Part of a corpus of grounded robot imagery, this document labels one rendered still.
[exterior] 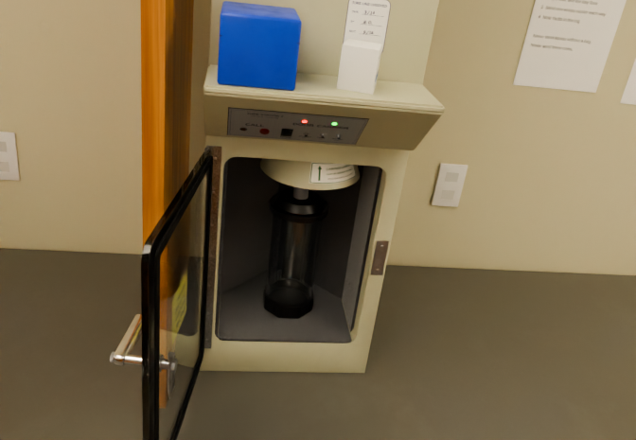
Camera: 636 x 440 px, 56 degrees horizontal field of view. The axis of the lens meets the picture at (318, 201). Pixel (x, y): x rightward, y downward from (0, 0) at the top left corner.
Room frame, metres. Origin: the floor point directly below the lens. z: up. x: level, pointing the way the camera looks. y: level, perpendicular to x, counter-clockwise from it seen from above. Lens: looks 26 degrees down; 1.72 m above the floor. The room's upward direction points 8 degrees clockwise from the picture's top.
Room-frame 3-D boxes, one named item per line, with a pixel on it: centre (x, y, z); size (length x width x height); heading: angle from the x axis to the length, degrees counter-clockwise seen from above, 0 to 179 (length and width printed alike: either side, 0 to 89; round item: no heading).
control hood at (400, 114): (0.81, 0.01, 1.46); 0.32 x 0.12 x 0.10; 100
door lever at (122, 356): (0.60, 0.20, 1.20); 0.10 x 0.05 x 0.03; 0
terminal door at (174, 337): (0.67, 0.17, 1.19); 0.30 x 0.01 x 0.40; 0
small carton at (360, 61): (0.82, -0.03, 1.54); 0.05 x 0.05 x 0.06; 83
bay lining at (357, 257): (0.99, 0.04, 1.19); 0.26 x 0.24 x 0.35; 100
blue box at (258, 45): (0.79, 0.11, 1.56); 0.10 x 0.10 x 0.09; 10
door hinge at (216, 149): (0.83, 0.17, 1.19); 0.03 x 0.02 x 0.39; 100
